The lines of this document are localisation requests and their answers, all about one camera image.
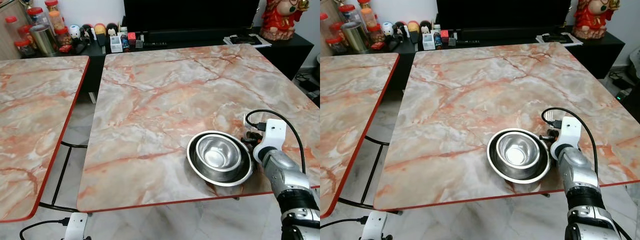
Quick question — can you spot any stack of papers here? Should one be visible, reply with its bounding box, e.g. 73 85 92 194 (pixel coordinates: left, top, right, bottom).
223 33 273 49
535 31 584 47

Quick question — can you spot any black television screen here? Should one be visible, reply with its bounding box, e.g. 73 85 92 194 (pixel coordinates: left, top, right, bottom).
435 0 572 31
123 0 261 34

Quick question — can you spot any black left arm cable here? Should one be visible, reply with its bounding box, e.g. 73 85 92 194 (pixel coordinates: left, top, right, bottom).
18 217 71 240
320 215 369 229

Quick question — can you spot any black metal table frame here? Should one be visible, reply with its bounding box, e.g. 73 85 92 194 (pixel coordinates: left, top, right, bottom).
38 141 92 215
337 135 404 215

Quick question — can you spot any round metal tin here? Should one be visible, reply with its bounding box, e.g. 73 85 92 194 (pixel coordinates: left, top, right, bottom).
29 24 59 57
341 21 371 54

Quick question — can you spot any stainless steel bowl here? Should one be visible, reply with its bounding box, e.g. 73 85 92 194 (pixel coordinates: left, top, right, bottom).
194 133 244 171
495 131 542 168

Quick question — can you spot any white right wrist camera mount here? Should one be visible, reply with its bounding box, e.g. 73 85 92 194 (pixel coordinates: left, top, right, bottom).
253 118 288 164
550 116 583 161

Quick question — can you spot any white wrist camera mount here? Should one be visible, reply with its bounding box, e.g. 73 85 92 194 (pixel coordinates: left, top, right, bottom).
360 210 389 240
63 212 89 240
550 116 583 161
253 118 288 164

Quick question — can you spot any white penguin figurine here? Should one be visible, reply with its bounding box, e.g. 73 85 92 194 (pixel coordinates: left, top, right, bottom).
68 24 84 54
381 21 397 51

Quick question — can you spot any orange jar with red lid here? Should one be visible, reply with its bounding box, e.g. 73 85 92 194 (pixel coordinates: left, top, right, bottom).
44 0 66 32
357 0 379 29

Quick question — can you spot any yellow headed doll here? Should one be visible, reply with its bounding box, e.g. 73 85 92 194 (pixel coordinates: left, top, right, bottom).
94 22 108 47
407 20 421 45

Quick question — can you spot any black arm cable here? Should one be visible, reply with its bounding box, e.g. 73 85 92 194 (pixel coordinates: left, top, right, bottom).
541 107 600 176
244 108 307 174
320 215 369 229
18 217 71 240

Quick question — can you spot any clear jar with red lid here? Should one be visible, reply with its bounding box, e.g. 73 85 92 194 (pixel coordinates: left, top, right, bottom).
339 4 362 26
27 6 51 29

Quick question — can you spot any red ceramic figurine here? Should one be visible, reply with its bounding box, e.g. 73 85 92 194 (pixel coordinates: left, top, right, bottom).
572 0 621 40
259 0 304 42

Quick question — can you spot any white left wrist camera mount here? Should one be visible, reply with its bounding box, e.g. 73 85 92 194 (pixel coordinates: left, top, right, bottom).
360 210 389 240
63 212 89 240

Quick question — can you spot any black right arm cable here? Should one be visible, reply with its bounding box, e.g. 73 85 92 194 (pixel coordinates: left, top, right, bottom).
541 107 600 176
244 108 307 174

